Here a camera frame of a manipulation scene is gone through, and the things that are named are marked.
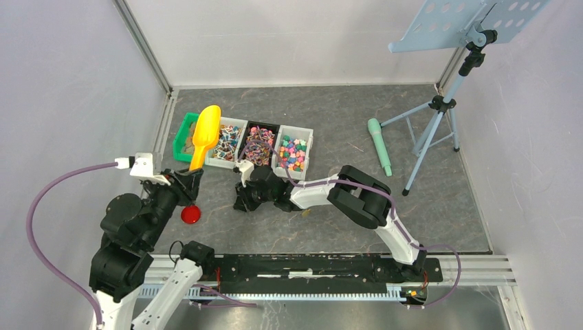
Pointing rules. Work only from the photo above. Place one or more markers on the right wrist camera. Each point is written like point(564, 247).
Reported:
point(245, 169)

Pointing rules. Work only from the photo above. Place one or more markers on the white star candy bin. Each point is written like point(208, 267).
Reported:
point(293, 145)

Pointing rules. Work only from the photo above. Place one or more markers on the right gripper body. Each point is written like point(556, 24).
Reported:
point(251, 196)

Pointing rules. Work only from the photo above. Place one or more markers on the green candy bin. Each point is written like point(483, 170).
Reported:
point(183, 135)

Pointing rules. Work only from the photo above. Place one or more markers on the red jar lid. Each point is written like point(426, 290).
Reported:
point(190, 214)

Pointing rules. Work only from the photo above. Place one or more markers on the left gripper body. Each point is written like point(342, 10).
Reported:
point(183, 192)

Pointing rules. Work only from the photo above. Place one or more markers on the black swirl lollipop bin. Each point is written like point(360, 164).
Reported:
point(257, 143)

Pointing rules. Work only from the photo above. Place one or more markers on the white lollipop bin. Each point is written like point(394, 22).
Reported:
point(225, 153)

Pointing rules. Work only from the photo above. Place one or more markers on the blue music stand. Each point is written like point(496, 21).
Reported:
point(470, 26)

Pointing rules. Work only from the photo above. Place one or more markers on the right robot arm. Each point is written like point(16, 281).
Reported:
point(363, 199)

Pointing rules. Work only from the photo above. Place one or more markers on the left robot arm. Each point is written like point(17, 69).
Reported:
point(132, 226)

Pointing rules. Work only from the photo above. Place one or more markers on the aluminium frame post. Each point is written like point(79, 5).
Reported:
point(140, 40)

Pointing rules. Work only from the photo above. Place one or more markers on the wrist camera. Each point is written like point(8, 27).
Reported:
point(142, 166)
point(245, 169)

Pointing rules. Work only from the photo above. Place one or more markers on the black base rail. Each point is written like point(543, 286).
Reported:
point(315, 273)

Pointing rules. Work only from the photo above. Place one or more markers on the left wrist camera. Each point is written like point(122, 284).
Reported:
point(142, 166)

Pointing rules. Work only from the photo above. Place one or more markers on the orange plastic scoop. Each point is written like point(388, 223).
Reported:
point(206, 135)

